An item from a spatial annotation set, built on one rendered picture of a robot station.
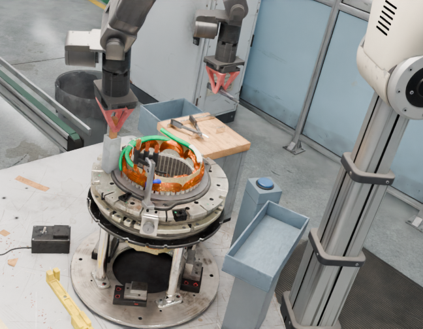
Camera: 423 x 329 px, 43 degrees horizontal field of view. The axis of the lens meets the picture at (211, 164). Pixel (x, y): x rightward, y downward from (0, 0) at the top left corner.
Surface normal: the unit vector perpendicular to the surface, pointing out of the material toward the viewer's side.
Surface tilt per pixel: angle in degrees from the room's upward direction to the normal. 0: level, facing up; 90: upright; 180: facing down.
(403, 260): 0
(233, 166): 90
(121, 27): 119
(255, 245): 0
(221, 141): 0
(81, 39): 32
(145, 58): 90
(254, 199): 90
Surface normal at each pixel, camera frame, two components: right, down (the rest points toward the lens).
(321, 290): 0.12, 0.54
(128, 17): 0.08, 0.77
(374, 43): -0.98, -0.09
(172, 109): 0.62, 0.50
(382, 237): 0.18, -0.84
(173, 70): -0.71, 0.25
